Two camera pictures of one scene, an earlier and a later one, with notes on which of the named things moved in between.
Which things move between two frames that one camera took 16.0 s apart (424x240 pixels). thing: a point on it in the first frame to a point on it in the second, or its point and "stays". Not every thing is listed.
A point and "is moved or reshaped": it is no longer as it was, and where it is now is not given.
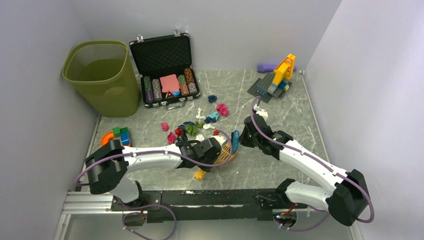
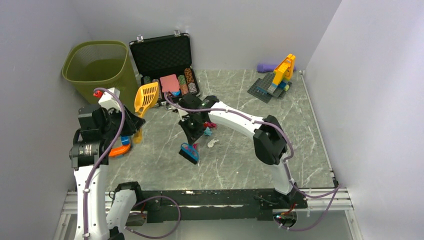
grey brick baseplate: x=260 y=87 stays
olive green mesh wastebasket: x=102 y=70 stays
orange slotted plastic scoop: x=225 y=152 to x=146 y=97
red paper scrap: x=178 y=131 to x=210 y=124
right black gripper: x=243 y=140 to x=193 y=135
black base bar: x=206 y=205 stays
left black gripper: x=207 y=169 to x=132 y=122
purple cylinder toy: x=267 y=67 stays
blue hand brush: x=235 y=136 is moved or reshaped
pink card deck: x=170 y=83 stays
